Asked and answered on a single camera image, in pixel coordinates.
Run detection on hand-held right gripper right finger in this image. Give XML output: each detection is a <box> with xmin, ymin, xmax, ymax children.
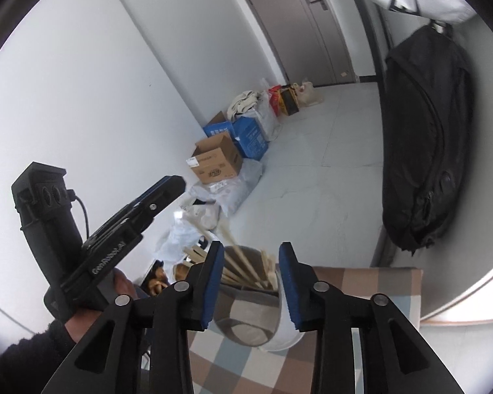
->
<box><xmin>278</xmin><ymin>241</ymin><xmax>465</xmax><ymax>394</ymax></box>

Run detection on person's left forearm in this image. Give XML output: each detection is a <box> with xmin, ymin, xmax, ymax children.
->
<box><xmin>0</xmin><ymin>320</ymin><xmax>79</xmax><ymax>394</ymax></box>

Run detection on brown cardboard box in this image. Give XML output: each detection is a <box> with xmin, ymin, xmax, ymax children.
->
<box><xmin>186</xmin><ymin>131</ymin><xmax>244</xmax><ymax>185</ymax></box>

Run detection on black backpack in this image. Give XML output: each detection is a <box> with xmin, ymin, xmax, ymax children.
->
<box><xmin>381</xmin><ymin>24</ymin><xmax>475</xmax><ymax>252</ymax></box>

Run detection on person's left hand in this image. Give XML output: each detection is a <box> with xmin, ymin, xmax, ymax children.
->
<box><xmin>63</xmin><ymin>269</ymin><xmax>138</xmax><ymax>343</ymax></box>

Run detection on white parcel bag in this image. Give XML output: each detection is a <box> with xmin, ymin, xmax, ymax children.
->
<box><xmin>180</xmin><ymin>199</ymin><xmax>223</xmax><ymax>230</ymax></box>

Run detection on beige canvas tote bag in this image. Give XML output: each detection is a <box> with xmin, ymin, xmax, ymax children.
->
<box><xmin>227</xmin><ymin>90</ymin><xmax>260</xmax><ymax>120</ymax></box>

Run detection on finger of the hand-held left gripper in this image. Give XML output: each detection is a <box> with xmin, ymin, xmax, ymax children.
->
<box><xmin>84</xmin><ymin>176</ymin><xmax>186</xmax><ymax>247</ymax></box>

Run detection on grey door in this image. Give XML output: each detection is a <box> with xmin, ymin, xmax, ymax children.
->
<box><xmin>230</xmin><ymin>0</ymin><xmax>356</xmax><ymax>87</ymax></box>

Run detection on grey plastic parcel bag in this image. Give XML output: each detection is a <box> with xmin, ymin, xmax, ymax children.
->
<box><xmin>189</xmin><ymin>159</ymin><xmax>264</xmax><ymax>217</ymax></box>

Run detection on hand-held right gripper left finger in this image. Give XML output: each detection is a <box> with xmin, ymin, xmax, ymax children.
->
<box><xmin>41</xmin><ymin>240</ymin><xmax>226</xmax><ymax>394</ymax></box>

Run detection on red plastic bag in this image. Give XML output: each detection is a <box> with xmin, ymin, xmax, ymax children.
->
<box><xmin>268</xmin><ymin>85</ymin><xmax>284</xmax><ymax>116</ymax></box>

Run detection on checkered tablecloth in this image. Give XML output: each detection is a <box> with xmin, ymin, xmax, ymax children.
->
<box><xmin>187</xmin><ymin>266</ymin><xmax>424</xmax><ymax>394</ymax></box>

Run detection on black cable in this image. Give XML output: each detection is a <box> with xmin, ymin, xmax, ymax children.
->
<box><xmin>67</xmin><ymin>191</ymin><xmax>92</xmax><ymax>241</ymax></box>

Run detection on white plastic bag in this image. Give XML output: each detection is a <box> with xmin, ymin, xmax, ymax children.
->
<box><xmin>154</xmin><ymin>213</ymin><xmax>214</xmax><ymax>272</ymax></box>

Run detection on bundle of wooden chopsticks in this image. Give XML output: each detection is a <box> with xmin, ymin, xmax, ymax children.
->
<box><xmin>183</xmin><ymin>213</ymin><xmax>278</xmax><ymax>294</ymax></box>

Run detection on grey white utensil holder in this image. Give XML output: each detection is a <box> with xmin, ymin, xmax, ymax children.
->
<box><xmin>211</xmin><ymin>245</ymin><xmax>305</xmax><ymax>351</ymax></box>

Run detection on blue cardboard box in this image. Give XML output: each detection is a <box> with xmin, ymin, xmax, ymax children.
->
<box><xmin>203</xmin><ymin>111</ymin><xmax>270</xmax><ymax>161</ymax></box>

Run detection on beige plastic bag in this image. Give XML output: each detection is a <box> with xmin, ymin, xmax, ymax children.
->
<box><xmin>293</xmin><ymin>78</ymin><xmax>325</xmax><ymax>107</ymax></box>

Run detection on white woven sack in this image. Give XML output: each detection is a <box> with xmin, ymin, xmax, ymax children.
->
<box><xmin>246</xmin><ymin>90</ymin><xmax>282</xmax><ymax>140</ymax></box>

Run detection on yellow black paper bag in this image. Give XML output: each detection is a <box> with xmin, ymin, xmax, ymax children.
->
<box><xmin>279</xmin><ymin>85</ymin><xmax>300</xmax><ymax>116</ymax></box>

